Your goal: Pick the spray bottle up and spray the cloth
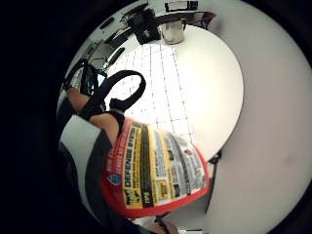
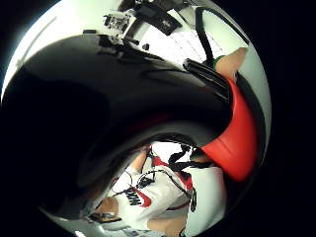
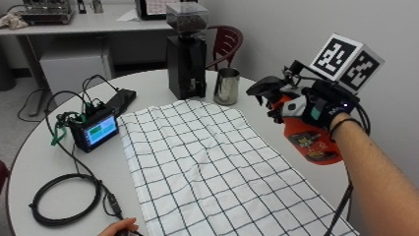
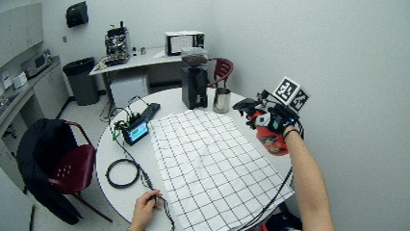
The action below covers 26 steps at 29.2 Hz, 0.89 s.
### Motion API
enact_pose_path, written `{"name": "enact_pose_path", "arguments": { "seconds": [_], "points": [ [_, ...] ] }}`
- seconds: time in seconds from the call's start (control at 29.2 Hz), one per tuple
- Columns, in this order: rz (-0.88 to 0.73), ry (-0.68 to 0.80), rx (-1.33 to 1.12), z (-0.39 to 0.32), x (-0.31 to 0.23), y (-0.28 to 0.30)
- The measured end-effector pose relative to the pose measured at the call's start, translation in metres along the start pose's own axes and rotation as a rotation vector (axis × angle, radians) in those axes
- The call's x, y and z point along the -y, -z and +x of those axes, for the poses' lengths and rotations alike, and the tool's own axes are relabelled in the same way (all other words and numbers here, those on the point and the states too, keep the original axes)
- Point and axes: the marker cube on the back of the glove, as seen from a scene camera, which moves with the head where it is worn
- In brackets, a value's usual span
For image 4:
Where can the red bottle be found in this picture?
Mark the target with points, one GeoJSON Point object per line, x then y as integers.
{"type": "Point", "coordinates": [273, 142]}

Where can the steel cup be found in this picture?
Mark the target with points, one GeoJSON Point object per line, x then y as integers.
{"type": "Point", "coordinates": [222, 101]}

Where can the white marker cube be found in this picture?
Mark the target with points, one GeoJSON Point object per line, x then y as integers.
{"type": "Point", "coordinates": [291, 93]}

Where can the red chair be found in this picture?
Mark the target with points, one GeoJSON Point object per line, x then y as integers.
{"type": "Point", "coordinates": [223, 69]}
{"type": "Point", "coordinates": [79, 166]}

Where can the black wristband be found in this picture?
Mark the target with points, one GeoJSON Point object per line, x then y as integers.
{"type": "Point", "coordinates": [291, 131]}

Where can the white checked cloth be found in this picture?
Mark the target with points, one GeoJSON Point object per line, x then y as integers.
{"type": "Point", "coordinates": [214, 173]}

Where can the small device with screen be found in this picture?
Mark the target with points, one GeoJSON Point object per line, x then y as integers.
{"type": "Point", "coordinates": [136, 132]}

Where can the black power box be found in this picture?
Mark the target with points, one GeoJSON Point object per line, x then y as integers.
{"type": "Point", "coordinates": [151, 111]}

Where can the white box appliance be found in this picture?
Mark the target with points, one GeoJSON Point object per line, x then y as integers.
{"type": "Point", "coordinates": [184, 42]}

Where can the white desk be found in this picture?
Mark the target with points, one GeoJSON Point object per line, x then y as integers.
{"type": "Point", "coordinates": [142, 61]}

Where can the small bottle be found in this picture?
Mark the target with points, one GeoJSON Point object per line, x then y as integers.
{"type": "Point", "coordinates": [143, 50]}
{"type": "Point", "coordinates": [135, 51]}

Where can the black jacket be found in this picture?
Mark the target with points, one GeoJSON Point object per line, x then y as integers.
{"type": "Point", "coordinates": [41, 160]}

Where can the espresso machine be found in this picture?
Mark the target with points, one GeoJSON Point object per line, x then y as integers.
{"type": "Point", "coordinates": [116, 46]}

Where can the black trash bin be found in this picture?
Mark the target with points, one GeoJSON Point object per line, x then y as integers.
{"type": "Point", "coordinates": [82, 83]}

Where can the grey counter cabinet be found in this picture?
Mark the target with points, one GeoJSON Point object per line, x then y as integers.
{"type": "Point", "coordinates": [45, 93]}

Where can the grey microwave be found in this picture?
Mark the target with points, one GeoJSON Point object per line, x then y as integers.
{"type": "Point", "coordinates": [38, 62]}

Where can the white pedestal cabinet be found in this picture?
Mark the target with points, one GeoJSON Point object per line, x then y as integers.
{"type": "Point", "coordinates": [130, 91]}

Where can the black wall dispenser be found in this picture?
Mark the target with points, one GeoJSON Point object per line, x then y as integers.
{"type": "Point", "coordinates": [76, 14]}

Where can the grey wall cabinet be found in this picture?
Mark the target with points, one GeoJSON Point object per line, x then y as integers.
{"type": "Point", "coordinates": [19, 30]}

